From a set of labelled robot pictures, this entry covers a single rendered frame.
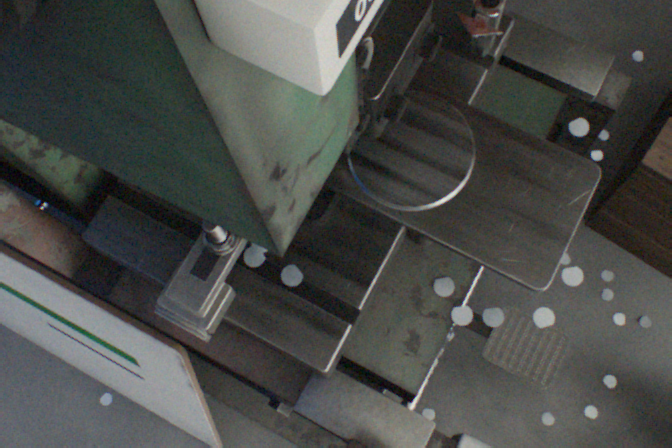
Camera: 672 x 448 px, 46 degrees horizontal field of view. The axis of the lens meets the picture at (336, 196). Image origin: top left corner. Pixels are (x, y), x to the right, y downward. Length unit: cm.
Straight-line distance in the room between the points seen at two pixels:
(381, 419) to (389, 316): 11
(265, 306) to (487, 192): 25
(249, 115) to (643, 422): 134
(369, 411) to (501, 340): 54
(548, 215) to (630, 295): 84
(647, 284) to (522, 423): 36
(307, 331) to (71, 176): 29
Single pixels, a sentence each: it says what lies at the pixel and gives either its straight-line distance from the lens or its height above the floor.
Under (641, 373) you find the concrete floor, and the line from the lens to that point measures 159.
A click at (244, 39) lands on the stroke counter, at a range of 22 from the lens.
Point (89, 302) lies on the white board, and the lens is 99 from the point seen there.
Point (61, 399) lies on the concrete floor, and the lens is 162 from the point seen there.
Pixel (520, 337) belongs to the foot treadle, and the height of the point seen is 16.
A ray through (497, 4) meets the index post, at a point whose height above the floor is 80.
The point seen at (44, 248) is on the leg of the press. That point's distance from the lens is 96.
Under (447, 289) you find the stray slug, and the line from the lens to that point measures 88.
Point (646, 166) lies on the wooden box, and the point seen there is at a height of 35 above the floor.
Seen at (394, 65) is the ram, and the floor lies 97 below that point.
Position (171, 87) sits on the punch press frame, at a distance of 27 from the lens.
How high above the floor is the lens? 150
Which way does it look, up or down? 72 degrees down
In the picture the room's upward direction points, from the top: 9 degrees counter-clockwise
